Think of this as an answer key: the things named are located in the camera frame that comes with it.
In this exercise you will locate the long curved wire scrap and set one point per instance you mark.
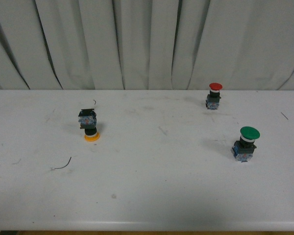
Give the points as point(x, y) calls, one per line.
point(62, 167)

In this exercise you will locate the white pleated curtain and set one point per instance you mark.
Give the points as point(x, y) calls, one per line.
point(146, 44)

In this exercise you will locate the green push button switch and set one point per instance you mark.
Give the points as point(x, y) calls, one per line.
point(244, 148)

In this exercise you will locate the red push button switch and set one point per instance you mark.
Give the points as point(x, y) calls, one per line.
point(213, 98)

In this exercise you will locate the yellow push button switch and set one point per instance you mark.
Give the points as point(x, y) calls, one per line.
point(87, 119)

